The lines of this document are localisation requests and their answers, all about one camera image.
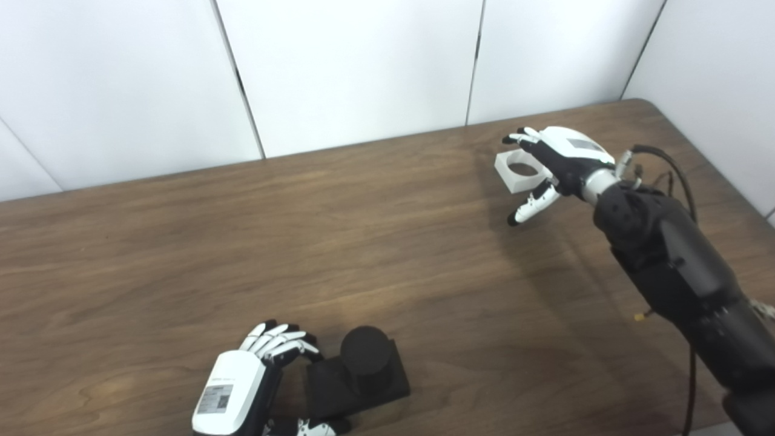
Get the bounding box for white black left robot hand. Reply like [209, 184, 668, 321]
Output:
[192, 320, 352, 436]

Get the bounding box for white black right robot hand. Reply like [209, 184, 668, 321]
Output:
[502, 126, 618, 227]

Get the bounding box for white square piece with hole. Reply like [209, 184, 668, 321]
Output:
[495, 150, 553, 194]

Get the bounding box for black peg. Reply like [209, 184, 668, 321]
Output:
[305, 326, 411, 420]

